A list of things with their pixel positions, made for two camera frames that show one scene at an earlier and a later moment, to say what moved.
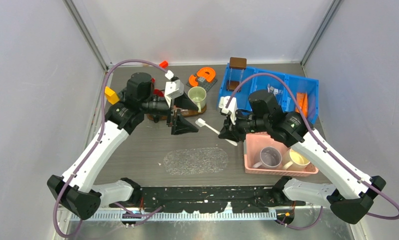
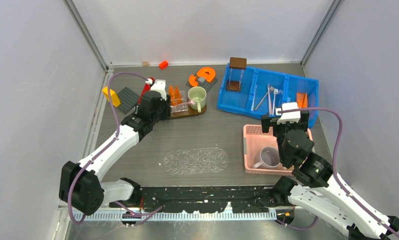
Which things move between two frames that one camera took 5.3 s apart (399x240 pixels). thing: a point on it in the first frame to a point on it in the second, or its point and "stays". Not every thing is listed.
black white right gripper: [231, 130] to [276, 121]
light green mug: [198, 94] stays
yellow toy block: [111, 96] stays
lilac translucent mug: [270, 157] stays
